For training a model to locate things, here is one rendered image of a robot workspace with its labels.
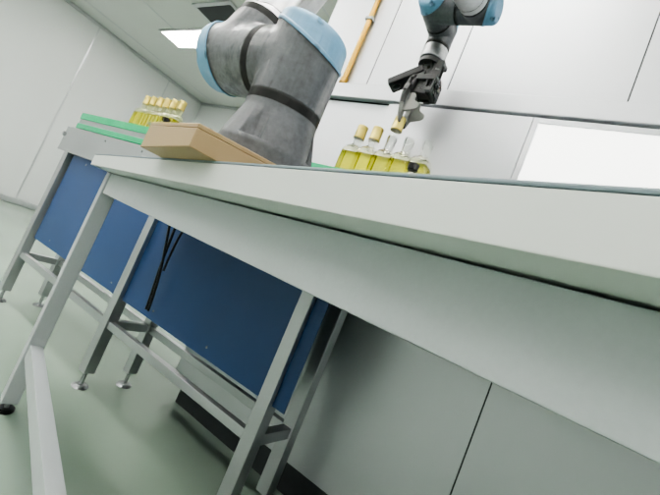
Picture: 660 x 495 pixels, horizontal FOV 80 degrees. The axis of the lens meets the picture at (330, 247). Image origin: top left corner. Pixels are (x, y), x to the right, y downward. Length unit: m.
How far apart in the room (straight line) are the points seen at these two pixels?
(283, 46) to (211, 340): 0.84
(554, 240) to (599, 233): 0.02
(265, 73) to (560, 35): 1.06
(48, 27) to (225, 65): 6.13
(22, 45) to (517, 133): 6.14
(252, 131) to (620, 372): 0.49
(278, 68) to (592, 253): 0.50
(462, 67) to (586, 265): 1.34
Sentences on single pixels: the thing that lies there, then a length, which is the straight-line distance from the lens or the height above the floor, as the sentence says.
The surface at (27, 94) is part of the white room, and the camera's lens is 6.67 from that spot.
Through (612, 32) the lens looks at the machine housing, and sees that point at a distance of 1.49.
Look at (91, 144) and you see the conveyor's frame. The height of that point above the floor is 0.82.
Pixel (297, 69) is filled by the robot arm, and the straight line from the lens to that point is 0.60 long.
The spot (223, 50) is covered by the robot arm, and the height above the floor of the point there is 0.94.
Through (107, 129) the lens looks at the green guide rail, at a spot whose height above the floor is 0.92.
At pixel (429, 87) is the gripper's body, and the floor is 1.29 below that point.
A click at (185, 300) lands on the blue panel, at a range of 1.31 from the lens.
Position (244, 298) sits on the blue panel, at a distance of 1.15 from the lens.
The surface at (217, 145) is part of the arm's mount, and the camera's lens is 0.51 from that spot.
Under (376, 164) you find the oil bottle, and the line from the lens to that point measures 1.18.
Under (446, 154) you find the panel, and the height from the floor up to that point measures 1.17.
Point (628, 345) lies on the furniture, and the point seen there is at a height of 0.69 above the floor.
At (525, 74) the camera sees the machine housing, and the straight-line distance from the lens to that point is 1.43.
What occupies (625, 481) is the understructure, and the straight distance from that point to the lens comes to 1.16.
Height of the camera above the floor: 0.67
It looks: 5 degrees up
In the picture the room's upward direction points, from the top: 23 degrees clockwise
